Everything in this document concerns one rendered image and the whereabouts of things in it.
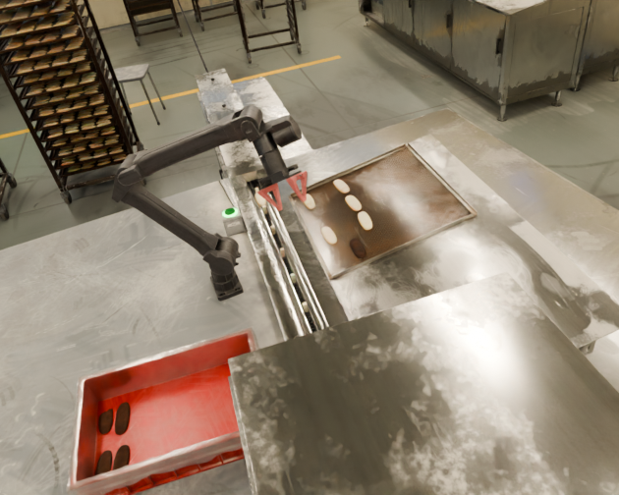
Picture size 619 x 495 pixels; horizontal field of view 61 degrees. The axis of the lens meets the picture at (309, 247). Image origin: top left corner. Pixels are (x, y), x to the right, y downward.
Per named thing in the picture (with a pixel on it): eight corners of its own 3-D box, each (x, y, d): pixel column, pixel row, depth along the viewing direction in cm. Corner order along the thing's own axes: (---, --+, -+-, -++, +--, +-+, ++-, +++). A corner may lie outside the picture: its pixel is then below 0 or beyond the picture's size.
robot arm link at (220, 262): (110, 176, 155) (97, 195, 148) (133, 147, 149) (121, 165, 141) (229, 258, 173) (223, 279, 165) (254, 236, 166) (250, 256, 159)
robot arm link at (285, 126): (243, 110, 139) (237, 125, 132) (280, 90, 134) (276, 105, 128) (266, 146, 145) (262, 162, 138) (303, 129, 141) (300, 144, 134)
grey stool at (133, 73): (160, 125, 480) (143, 77, 452) (121, 131, 482) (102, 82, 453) (166, 108, 509) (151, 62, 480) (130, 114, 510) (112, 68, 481)
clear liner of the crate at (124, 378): (89, 397, 145) (75, 375, 139) (259, 347, 151) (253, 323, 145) (81, 516, 119) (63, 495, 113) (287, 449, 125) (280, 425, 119)
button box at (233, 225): (225, 232, 203) (218, 209, 196) (245, 227, 204) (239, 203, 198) (229, 245, 197) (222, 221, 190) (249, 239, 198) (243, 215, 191)
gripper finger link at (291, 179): (300, 201, 144) (286, 170, 143) (317, 194, 139) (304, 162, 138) (284, 210, 140) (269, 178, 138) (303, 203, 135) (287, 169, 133)
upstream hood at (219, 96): (197, 87, 309) (194, 73, 304) (227, 80, 312) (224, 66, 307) (234, 192, 214) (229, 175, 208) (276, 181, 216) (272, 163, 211)
